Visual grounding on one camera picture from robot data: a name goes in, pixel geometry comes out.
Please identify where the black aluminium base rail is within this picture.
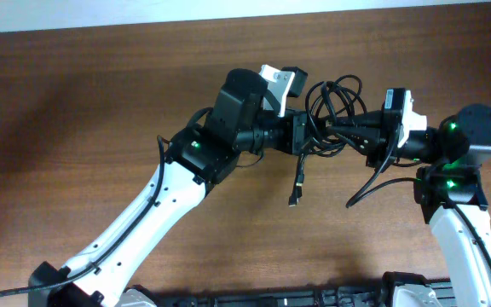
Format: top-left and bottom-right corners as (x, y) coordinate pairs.
(117, 272), (459, 307)

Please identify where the black left camera cable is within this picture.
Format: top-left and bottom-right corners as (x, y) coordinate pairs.
(0, 106), (212, 307)

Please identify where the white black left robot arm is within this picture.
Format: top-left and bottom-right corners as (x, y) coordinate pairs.
(27, 65), (308, 306)

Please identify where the black thin usb cable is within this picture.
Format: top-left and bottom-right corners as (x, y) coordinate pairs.
(287, 140), (315, 208)

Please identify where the black thick cable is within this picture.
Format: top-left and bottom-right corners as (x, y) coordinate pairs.
(303, 74), (368, 158)

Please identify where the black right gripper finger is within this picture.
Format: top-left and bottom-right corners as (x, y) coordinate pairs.
(326, 126), (382, 155)
(331, 111), (383, 127)

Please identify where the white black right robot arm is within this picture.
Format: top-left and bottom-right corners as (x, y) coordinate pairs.
(326, 104), (491, 306)

